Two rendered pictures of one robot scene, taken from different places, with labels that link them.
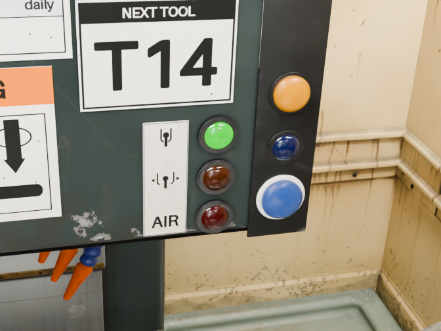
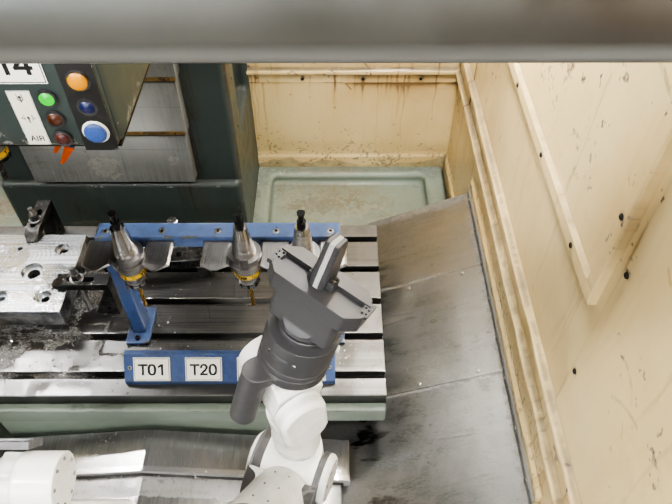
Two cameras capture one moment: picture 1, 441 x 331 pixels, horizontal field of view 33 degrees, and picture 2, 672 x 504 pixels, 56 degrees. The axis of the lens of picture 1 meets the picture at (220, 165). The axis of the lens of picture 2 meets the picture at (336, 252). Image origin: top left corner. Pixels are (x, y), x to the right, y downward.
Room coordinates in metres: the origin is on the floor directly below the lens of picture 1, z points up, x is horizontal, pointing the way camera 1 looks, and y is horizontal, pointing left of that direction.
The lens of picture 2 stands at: (-0.12, -0.54, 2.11)
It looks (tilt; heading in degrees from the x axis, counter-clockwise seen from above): 49 degrees down; 16
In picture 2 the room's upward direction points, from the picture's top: straight up
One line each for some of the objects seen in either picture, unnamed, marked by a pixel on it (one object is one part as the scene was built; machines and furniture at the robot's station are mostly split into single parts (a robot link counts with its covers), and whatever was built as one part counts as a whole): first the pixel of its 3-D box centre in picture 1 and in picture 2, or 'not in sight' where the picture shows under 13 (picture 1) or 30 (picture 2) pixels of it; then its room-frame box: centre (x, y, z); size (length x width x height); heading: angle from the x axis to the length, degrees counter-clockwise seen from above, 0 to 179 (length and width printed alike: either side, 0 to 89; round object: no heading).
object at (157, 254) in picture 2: not in sight; (157, 256); (0.54, -0.01, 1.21); 0.07 x 0.05 x 0.01; 16
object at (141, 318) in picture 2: not in sight; (126, 287); (0.57, 0.12, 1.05); 0.10 x 0.05 x 0.30; 16
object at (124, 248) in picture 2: not in sight; (121, 239); (0.53, 0.05, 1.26); 0.04 x 0.04 x 0.07
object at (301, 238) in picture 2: not in sight; (302, 239); (0.62, -0.27, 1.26); 0.04 x 0.04 x 0.07
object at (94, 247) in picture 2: not in sight; (98, 256); (0.51, 0.10, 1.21); 0.07 x 0.05 x 0.01; 16
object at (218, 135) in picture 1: (218, 134); (46, 99); (0.44, 0.00, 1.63); 0.02 x 0.01 x 0.02; 106
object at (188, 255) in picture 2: not in sight; (168, 263); (0.73, 0.12, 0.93); 0.26 x 0.05 x 0.06; 111
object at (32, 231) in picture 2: not in sight; (41, 227); (0.72, 0.45, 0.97); 0.13 x 0.03 x 0.15; 16
